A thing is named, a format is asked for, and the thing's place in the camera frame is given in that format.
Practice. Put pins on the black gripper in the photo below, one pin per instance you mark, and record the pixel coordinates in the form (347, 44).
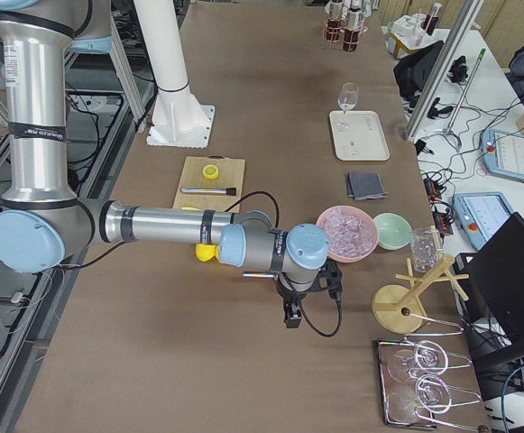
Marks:
(290, 296)

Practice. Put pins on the copper wire bottle basket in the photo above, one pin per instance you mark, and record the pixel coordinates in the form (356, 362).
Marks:
(367, 5)

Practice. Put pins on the tea bottle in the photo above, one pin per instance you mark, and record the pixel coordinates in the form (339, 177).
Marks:
(334, 20)
(354, 20)

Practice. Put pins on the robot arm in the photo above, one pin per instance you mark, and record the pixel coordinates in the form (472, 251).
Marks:
(47, 216)

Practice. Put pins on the pink bowl of ice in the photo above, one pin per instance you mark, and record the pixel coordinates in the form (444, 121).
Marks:
(351, 232)

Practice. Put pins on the upper whole lemon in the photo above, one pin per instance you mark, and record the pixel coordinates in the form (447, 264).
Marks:
(206, 252)

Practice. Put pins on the wooden glass tree stand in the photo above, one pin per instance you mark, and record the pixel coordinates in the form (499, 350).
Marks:
(399, 309)

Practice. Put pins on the mint green bowl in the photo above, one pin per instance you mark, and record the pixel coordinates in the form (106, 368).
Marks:
(393, 230)

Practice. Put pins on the steel muddler black tip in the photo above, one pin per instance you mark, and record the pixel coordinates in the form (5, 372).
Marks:
(208, 190)

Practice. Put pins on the grey folded cloth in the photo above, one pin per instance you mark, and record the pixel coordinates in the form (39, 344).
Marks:
(364, 185)

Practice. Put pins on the bamboo cutting board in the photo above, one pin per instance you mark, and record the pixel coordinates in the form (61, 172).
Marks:
(229, 179)

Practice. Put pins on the glass tumbler on stand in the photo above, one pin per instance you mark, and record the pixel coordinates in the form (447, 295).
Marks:
(424, 246)

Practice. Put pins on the black glass tray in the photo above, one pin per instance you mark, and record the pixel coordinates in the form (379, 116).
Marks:
(414, 390)

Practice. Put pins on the half lemon slice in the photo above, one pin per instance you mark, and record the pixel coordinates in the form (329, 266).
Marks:
(210, 172)

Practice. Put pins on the cream rabbit tray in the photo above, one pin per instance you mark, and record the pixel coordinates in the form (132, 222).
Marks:
(358, 136)

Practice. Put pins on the clear wine glass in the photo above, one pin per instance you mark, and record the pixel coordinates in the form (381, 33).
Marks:
(347, 100)

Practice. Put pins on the teach pendant tablet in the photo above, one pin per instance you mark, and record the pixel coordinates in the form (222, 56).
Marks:
(503, 153)

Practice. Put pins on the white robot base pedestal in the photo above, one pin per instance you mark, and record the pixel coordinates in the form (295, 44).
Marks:
(178, 119)

